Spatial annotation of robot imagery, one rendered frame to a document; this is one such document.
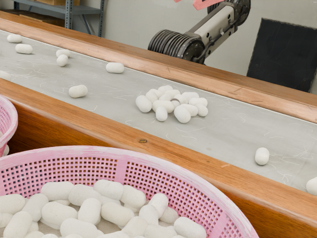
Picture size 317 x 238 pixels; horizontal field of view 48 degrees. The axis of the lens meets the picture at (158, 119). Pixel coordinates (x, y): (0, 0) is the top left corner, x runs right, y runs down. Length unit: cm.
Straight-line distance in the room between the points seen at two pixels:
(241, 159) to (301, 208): 14
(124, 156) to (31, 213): 11
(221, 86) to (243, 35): 196
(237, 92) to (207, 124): 17
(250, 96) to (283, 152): 21
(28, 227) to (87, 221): 5
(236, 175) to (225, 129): 18
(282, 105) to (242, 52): 200
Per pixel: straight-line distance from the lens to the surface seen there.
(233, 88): 73
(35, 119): 49
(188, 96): 63
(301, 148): 57
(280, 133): 61
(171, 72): 77
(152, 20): 299
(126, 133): 44
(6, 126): 48
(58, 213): 34
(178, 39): 100
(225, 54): 274
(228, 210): 34
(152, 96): 59
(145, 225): 33
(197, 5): 62
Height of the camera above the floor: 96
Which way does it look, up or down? 23 degrees down
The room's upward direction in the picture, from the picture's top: 9 degrees clockwise
